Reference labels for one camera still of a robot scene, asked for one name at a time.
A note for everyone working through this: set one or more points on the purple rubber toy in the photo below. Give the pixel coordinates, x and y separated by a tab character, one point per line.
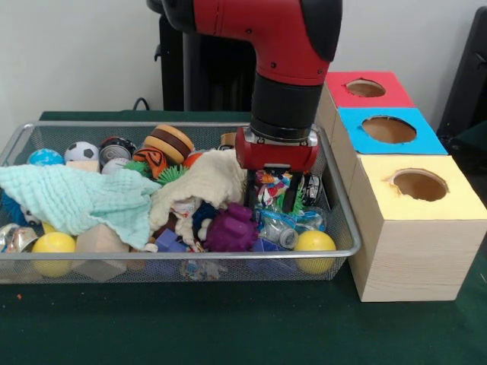
230	228

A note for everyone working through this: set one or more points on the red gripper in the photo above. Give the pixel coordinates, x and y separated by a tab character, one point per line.
274	156

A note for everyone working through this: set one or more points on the wooden box with three holes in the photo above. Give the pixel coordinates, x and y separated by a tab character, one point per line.
418	258

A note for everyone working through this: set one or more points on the crushed bottle with blue label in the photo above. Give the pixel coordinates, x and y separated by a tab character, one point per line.
314	222

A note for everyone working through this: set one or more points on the yellow ball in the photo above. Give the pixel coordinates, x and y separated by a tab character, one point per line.
314	241
53	243

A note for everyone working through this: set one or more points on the colourful packet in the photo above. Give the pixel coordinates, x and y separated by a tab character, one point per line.
272	186

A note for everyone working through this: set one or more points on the blue globe ball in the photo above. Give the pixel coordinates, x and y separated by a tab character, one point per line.
45	157

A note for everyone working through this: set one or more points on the black and white football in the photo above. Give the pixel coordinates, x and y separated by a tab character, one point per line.
80	152

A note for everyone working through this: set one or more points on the mint green cloth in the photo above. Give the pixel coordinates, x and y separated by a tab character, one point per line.
76	197

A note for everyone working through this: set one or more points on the dark green tablecloth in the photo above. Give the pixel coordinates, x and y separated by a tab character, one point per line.
228	327

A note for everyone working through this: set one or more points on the toy burger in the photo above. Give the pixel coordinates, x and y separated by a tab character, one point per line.
169	142

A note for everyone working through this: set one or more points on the clear bottle with blue label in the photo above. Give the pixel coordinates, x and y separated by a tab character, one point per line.
279	235

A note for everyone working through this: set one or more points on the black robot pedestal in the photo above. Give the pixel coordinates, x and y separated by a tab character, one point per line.
213	76

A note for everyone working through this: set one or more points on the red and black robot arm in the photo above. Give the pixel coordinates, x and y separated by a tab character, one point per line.
281	38

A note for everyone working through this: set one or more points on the cream white cloth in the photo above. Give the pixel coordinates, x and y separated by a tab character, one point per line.
213	178

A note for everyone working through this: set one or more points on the black upright panel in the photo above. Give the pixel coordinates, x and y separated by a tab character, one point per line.
472	76

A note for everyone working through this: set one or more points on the large green spiky ball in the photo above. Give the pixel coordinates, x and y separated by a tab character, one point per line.
300	205

